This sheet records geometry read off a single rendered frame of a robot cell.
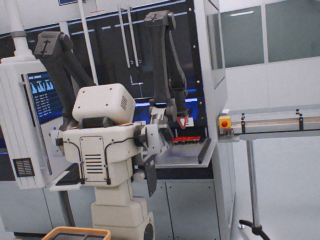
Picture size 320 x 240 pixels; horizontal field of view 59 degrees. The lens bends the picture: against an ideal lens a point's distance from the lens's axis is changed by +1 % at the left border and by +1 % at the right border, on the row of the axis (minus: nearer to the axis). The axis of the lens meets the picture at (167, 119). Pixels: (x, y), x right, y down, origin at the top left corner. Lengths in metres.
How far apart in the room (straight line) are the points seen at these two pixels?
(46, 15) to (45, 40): 1.09
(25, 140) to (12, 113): 0.17
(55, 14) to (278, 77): 5.06
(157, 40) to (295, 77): 5.52
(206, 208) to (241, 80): 4.62
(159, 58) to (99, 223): 0.73
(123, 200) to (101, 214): 0.13
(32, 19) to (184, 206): 1.74
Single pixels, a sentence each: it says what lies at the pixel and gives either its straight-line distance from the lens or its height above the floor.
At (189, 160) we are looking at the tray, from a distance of 1.58.
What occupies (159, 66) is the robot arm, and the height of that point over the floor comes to 1.43.
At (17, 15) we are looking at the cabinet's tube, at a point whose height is 1.82.
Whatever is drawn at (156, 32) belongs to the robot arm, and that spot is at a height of 1.56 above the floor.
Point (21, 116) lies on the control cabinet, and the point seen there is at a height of 1.25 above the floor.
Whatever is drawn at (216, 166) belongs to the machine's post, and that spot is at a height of 0.69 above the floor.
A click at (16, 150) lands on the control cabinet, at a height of 1.06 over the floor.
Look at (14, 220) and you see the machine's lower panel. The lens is 3.08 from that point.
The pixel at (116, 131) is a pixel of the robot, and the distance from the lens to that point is 1.03.
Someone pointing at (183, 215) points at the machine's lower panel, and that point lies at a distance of 2.21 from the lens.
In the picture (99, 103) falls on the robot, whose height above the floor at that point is 1.32.
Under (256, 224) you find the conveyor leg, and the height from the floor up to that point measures 0.17.
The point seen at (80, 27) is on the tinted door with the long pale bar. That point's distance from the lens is 2.15.
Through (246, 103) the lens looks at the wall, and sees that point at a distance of 6.52.
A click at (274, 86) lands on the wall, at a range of 6.48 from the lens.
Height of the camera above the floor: 1.46
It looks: 12 degrees down
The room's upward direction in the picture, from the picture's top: 8 degrees counter-clockwise
